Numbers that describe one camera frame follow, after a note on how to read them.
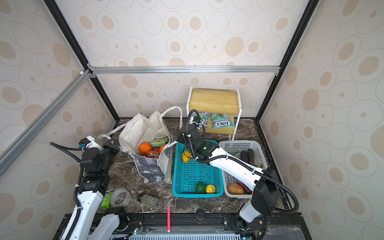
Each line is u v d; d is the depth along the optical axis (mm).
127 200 780
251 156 919
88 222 454
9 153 515
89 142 616
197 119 669
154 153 875
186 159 918
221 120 944
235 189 793
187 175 897
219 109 801
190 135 538
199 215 674
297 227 729
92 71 904
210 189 788
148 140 987
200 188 791
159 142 941
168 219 741
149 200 778
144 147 875
